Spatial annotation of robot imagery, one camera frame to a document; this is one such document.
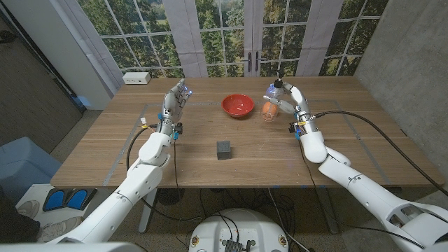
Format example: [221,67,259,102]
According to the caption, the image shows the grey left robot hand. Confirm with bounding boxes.
[156,78,193,141]

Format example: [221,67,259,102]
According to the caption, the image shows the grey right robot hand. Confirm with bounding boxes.
[267,80,318,141]

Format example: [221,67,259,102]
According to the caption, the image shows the clear pump dispenser bottle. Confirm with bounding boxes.
[260,69,285,123]

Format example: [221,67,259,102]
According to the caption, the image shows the red bowl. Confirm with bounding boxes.
[220,93,256,119]

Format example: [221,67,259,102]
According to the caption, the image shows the dark grey block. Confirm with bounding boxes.
[216,140,232,160]

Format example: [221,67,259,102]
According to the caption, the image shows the orange fruit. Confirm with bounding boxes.
[261,101,279,118]

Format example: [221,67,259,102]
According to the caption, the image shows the white power strip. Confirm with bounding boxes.
[122,71,152,85]

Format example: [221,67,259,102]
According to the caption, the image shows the printed window backdrop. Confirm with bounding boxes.
[59,0,389,95]

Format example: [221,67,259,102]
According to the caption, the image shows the black round fan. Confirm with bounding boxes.
[156,188,186,206]

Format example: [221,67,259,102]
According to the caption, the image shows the grey table leg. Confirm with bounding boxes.
[316,188,340,235]

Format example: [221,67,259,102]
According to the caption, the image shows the white table leg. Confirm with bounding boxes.
[138,206,155,234]

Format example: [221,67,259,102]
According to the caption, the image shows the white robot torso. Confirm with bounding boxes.
[188,209,290,252]

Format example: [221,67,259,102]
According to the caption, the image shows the black foot pedal blue pads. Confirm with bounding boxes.
[42,188,98,213]

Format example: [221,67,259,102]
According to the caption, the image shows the black torso electronics module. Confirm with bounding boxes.
[223,239,256,252]

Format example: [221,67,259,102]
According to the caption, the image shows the blue-grey bin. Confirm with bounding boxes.
[0,136,62,207]

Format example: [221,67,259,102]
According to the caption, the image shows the white sneaker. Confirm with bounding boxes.
[36,216,84,243]
[16,199,41,220]

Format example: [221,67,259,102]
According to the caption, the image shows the dark trouser leg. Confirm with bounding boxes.
[0,185,41,243]

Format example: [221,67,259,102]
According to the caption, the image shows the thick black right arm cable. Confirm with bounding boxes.
[313,110,448,197]

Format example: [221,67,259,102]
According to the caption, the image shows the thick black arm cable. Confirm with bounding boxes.
[125,124,202,223]
[313,110,448,197]

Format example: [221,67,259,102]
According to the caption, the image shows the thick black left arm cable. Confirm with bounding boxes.
[125,124,202,223]

